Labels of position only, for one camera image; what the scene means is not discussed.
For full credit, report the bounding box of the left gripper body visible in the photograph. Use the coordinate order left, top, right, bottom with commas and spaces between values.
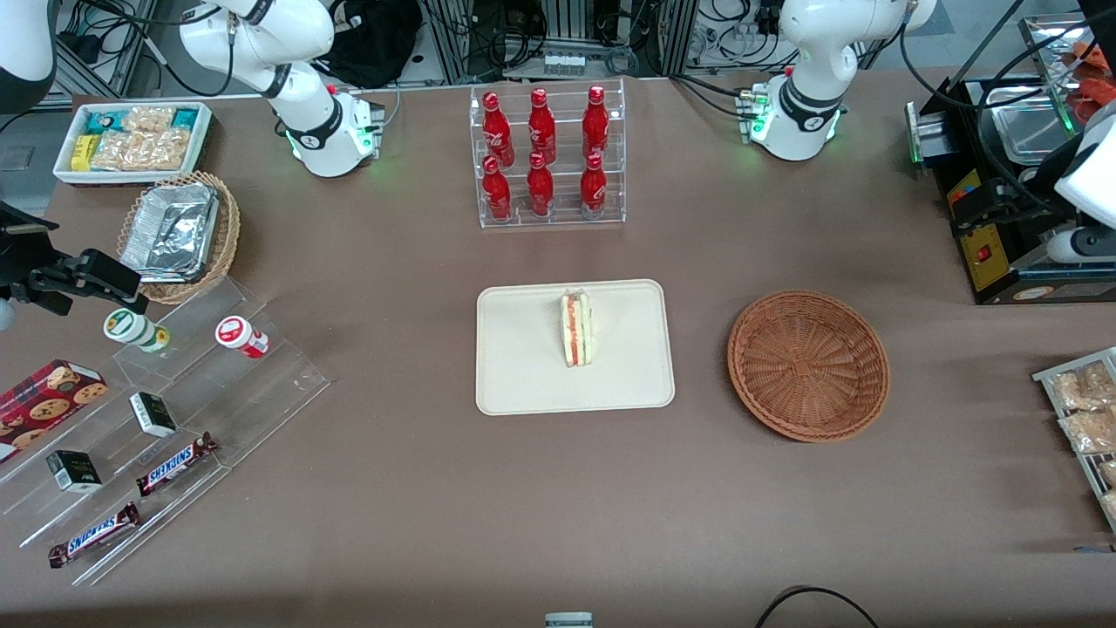
1042, 122, 1116, 265

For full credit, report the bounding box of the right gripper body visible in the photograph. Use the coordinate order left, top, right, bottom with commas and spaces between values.
0, 202, 60, 331

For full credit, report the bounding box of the triangular sandwich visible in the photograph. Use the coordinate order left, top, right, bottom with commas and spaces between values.
560, 290, 594, 368

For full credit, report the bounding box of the light wicker basket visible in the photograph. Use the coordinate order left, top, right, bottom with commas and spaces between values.
116, 171, 242, 305

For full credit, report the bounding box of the round brown wicker basket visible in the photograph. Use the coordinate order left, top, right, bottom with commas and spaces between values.
727, 290, 891, 443

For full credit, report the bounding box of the beige plastic tray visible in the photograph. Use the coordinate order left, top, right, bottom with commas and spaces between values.
476, 279, 676, 416

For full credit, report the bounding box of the black food warmer machine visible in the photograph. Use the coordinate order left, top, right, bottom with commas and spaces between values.
905, 74, 1116, 306

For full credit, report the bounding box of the green white drink cup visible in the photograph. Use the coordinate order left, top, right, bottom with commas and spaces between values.
103, 308, 171, 353

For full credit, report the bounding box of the aluminium foil container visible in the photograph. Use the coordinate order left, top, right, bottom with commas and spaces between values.
120, 181, 220, 283

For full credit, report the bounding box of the steel food pan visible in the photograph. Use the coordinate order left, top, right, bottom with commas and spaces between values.
990, 103, 1084, 165

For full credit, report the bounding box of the red cookie box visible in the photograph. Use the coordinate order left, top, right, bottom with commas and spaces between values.
0, 359, 109, 463

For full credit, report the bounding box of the large rice cracker bag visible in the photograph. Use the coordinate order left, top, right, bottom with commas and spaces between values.
92, 129, 191, 172

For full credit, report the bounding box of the red white drink bottle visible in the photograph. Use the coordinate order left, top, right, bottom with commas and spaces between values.
215, 316, 269, 359

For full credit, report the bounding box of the small black box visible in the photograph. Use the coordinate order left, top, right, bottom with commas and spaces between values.
45, 450, 103, 494
129, 392, 178, 438

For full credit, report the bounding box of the small rice cracker bag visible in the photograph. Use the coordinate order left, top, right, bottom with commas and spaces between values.
122, 106, 175, 133

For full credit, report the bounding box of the white snack bin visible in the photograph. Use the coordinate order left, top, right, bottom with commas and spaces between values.
52, 101, 214, 186

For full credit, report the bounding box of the clear acrylic stepped display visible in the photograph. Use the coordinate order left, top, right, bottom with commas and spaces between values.
0, 277, 330, 587

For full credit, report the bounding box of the Snickers bar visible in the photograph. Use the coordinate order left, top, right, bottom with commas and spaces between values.
48, 502, 141, 569
136, 432, 218, 497

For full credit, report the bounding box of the black bag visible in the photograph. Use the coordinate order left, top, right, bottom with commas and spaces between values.
318, 0, 424, 88

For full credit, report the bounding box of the red cola bottle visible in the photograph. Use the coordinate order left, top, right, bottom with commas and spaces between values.
582, 85, 610, 160
527, 88, 557, 165
580, 153, 608, 219
527, 152, 555, 217
482, 92, 515, 167
481, 156, 513, 222

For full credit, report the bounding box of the clear acrylic bottle rack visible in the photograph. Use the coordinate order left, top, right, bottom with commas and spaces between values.
469, 78, 627, 229

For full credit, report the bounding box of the grey wire rack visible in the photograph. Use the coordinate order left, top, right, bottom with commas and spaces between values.
1032, 347, 1116, 535

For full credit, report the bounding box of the black cable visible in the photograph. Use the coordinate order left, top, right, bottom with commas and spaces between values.
754, 586, 881, 628

